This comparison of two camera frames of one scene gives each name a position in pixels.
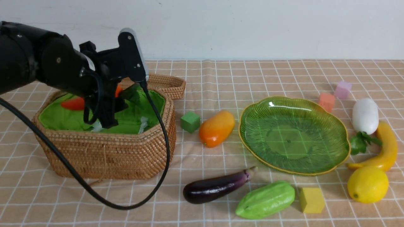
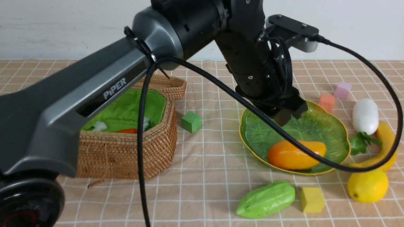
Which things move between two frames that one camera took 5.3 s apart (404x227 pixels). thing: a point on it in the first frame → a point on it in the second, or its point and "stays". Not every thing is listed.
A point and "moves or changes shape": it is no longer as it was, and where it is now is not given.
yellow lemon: (367, 185) stays
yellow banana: (387, 137) stays
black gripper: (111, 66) → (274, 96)
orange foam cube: (326, 101) stays
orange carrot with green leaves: (78, 103) moves or changes shape
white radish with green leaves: (365, 115) stays
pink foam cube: (342, 90) stays
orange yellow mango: (215, 129) → (287, 154)
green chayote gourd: (264, 201) stays
